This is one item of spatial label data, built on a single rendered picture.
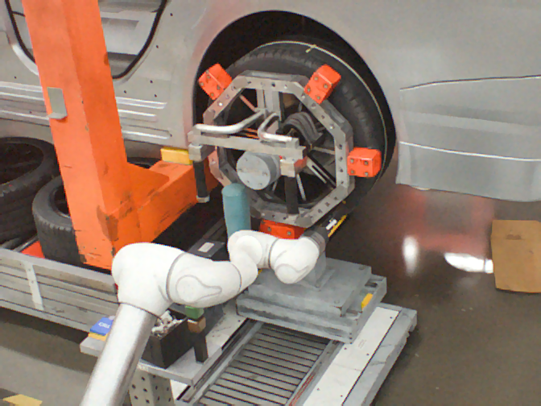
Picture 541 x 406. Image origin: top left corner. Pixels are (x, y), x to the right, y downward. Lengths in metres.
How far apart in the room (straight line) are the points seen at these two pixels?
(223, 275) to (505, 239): 2.06
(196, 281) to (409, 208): 2.28
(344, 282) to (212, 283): 1.24
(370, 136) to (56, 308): 1.44
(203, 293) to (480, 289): 1.78
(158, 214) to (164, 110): 0.40
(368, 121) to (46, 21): 1.05
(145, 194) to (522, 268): 1.68
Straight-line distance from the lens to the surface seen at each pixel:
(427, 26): 2.54
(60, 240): 3.32
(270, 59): 2.76
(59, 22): 2.57
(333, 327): 3.11
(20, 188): 3.70
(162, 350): 2.49
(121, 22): 4.24
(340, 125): 2.65
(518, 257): 3.79
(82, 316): 3.30
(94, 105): 2.67
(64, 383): 3.32
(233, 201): 2.82
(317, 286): 3.17
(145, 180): 2.97
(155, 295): 2.12
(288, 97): 2.95
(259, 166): 2.66
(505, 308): 3.48
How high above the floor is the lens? 2.04
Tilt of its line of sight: 28 degrees down
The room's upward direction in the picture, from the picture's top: 5 degrees counter-clockwise
